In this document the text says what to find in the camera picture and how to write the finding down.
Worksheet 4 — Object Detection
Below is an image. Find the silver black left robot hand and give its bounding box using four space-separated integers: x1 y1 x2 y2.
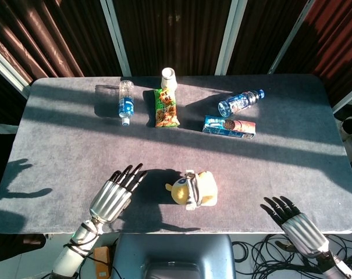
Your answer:
89 163 149 224

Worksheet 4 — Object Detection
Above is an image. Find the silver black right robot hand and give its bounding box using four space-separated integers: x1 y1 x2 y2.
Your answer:
259 195 330 259

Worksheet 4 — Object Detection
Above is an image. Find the yellow plush toy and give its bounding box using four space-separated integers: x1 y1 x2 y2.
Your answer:
165 169 219 211

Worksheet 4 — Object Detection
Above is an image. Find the orange cardboard box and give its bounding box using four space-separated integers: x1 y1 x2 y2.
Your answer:
93 246 112 277

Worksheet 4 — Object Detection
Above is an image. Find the blue grey robot torso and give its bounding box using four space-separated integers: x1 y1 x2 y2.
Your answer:
111 234 237 279

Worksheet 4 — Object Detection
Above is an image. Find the clear bottle white cap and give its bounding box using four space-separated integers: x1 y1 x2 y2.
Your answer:
118 80 135 126

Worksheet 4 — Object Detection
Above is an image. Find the green snack bag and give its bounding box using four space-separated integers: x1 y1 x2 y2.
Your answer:
154 88 181 128

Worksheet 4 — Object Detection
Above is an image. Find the grey table cloth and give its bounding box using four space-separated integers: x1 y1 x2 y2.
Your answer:
0 74 352 235

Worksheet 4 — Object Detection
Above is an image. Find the blue cookie box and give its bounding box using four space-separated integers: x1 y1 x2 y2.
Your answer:
202 115 257 140

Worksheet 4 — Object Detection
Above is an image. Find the white cup bottle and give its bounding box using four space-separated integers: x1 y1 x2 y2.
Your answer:
160 67 178 90

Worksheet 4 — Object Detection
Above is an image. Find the clear bottle blue cap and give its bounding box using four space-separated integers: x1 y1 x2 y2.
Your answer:
217 88 265 118

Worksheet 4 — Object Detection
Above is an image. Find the brown curtain panel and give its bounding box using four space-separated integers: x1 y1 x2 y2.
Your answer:
276 0 352 107
227 0 307 76
113 0 232 77
0 0 123 85

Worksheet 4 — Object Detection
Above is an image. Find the black cable tangle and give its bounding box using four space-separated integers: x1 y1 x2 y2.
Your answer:
232 234 352 276

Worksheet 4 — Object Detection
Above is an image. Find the white frame post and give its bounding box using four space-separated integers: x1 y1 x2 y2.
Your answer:
0 43 31 99
268 0 315 74
99 0 132 77
215 0 248 76
332 90 352 113

